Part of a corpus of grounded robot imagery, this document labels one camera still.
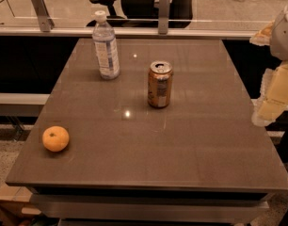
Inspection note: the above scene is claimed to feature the grey table base frame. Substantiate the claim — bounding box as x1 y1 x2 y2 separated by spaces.
30 194 269 224

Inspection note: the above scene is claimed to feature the orange soda can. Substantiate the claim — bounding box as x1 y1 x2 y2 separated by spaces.
148 61 173 108

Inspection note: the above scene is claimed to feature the orange fruit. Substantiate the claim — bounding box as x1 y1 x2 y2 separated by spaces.
42 126 70 153

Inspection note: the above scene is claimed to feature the metal bracket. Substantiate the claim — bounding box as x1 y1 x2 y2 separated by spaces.
158 0 170 35
31 0 55 32

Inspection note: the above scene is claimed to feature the black office chair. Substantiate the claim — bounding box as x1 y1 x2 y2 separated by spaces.
89 0 193 28

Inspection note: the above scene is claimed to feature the glass partition panel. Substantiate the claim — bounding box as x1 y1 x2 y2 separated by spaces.
0 0 288 30

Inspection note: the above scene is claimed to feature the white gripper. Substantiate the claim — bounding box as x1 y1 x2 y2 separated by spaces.
249 3 288 126

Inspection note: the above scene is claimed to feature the left metal bracket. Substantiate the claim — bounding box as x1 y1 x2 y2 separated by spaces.
31 0 55 32

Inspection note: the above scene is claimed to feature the middle metal bracket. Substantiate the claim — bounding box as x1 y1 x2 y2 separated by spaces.
158 0 170 35

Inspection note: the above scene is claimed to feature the clear plastic water bottle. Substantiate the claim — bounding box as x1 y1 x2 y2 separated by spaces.
92 10 120 79

